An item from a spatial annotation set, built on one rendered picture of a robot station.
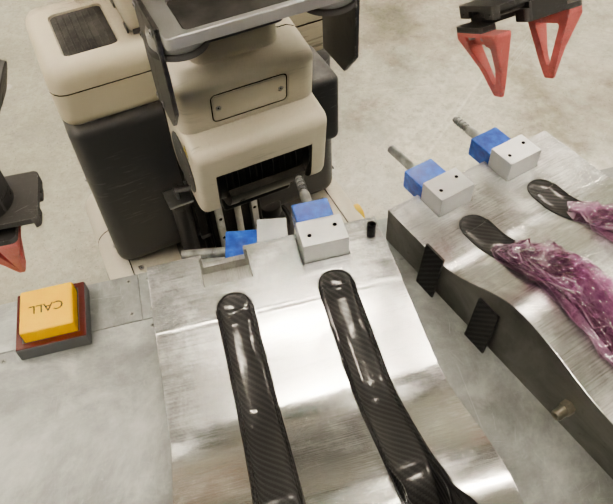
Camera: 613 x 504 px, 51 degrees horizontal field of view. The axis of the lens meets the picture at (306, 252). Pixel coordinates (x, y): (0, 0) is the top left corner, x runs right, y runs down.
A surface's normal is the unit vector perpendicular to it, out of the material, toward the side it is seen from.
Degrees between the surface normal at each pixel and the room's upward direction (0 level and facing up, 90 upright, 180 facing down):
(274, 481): 28
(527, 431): 0
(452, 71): 0
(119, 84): 90
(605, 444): 90
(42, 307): 0
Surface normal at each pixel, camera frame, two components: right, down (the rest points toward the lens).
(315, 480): -0.14, -0.90
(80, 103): 0.43, 0.69
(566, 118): -0.04, -0.63
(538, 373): -0.85, 0.43
